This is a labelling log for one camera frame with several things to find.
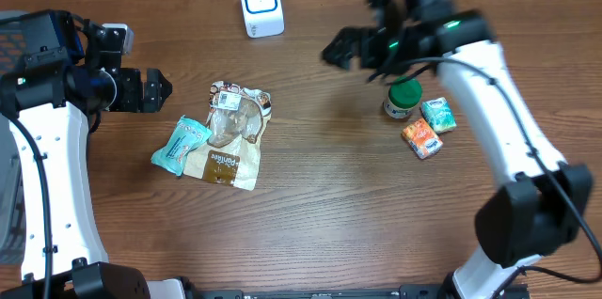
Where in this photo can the mint green wipes pack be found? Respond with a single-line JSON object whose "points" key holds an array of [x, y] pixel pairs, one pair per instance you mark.
{"points": [[188, 135]]}

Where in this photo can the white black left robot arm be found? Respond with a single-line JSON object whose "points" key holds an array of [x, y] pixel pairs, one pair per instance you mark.
{"points": [[65, 71]]}

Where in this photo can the white barcode scanner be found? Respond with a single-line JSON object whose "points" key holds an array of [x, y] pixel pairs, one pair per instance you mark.
{"points": [[263, 18]]}

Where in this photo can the clear bag bread package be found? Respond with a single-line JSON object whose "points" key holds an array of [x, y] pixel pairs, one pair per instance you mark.
{"points": [[238, 117]]}

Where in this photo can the teal tissue pack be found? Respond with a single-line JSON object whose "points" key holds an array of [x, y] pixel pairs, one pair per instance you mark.
{"points": [[438, 115]]}

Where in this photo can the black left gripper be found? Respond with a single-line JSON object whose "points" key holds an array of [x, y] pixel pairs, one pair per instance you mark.
{"points": [[134, 101]]}

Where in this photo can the green lid clear jar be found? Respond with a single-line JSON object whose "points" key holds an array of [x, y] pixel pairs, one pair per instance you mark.
{"points": [[402, 98]]}

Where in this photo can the dark grey mesh basket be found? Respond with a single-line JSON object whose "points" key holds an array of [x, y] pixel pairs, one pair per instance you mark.
{"points": [[12, 200]]}

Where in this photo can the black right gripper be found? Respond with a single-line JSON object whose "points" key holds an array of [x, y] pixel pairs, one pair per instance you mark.
{"points": [[363, 42]]}

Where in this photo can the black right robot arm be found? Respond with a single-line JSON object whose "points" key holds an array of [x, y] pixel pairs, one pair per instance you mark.
{"points": [[540, 198]]}

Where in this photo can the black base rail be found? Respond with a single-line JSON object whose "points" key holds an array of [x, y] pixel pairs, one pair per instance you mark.
{"points": [[329, 294]]}

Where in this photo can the orange tissue pack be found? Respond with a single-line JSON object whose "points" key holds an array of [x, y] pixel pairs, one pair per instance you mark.
{"points": [[422, 138]]}

